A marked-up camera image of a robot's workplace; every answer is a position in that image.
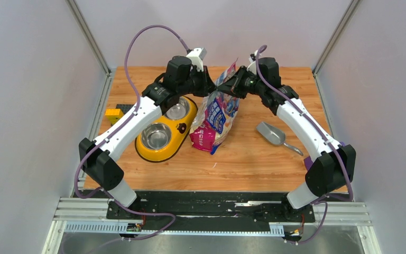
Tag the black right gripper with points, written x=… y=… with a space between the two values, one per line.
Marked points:
x=233 y=84

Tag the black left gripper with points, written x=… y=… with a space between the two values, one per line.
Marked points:
x=206 y=86

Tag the colourful pet food bag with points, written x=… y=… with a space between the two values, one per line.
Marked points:
x=213 y=121

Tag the silver metal scoop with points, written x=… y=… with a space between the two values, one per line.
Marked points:
x=275 y=136

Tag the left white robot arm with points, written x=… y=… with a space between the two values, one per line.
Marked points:
x=184 y=75

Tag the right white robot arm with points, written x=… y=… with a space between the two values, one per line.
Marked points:
x=332 y=162

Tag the yellow double pet bowl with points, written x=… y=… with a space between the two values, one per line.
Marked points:
x=162 y=139

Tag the dark grey toy baseplate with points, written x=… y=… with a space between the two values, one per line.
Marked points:
x=124 y=107

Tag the yellow toy brick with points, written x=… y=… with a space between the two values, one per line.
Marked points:
x=113 y=115

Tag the purple object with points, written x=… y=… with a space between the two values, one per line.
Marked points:
x=308 y=162

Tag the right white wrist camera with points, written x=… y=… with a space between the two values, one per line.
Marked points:
x=252 y=61

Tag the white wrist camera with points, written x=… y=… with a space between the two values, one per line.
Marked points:
x=196 y=56
x=252 y=61

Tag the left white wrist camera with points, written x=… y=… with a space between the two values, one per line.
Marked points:
x=196 y=56

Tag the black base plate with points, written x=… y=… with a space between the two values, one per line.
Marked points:
x=217 y=211

